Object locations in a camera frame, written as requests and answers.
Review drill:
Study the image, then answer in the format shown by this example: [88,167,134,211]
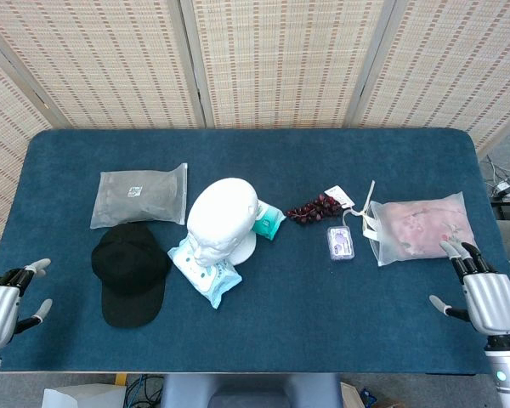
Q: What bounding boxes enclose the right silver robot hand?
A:
[428,240,510,337]

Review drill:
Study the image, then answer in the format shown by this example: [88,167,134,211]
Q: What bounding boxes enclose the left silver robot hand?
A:
[0,258,54,352]

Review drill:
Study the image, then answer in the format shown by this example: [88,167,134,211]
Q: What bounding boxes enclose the black baseball cap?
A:
[90,222,173,330]

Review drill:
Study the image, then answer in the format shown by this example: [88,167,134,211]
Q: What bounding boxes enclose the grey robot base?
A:
[159,372,343,408]

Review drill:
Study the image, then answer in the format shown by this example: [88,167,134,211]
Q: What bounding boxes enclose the white foam mannequin head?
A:
[185,177,260,268]

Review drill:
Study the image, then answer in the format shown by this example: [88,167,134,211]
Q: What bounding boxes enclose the frosted bag with pink cloth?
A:
[368,190,479,268]

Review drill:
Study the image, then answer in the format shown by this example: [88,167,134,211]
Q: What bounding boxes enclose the white paper box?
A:
[41,383,127,408]

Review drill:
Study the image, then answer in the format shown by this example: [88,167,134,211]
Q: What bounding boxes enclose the purple clear plastic box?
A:
[326,225,356,262]

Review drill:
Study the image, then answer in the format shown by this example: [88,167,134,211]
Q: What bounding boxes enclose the brown cardboard box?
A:
[339,381,403,408]

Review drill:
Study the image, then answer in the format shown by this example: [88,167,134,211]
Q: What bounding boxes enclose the grey frosted zip bag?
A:
[88,162,189,230]

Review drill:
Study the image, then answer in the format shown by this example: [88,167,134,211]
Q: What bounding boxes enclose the white paper tag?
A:
[323,184,352,209]

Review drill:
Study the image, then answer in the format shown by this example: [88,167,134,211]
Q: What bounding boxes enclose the bamboo folding screen panel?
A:
[348,0,510,130]
[0,31,54,260]
[0,0,207,130]
[467,59,510,158]
[180,0,396,130]

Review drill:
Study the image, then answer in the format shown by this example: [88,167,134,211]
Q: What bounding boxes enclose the dark red grape bunch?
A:
[285,193,343,226]

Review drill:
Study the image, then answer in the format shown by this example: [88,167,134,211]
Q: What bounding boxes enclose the blue felt table cover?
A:
[0,128,510,375]

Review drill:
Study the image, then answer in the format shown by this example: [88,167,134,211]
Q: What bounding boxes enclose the light blue wet wipes pack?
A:
[167,236,243,310]

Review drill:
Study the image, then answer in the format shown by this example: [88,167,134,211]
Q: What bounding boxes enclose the teal wet wipes pack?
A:
[251,199,287,242]

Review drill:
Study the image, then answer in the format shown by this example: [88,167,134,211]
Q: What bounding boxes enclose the black floor cable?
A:
[479,155,507,192]

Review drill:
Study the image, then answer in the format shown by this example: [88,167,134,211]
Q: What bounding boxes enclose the cream fabric straps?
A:
[343,179,383,243]

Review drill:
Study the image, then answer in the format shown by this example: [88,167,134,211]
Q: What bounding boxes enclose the blue cable bundle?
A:
[125,373,165,407]

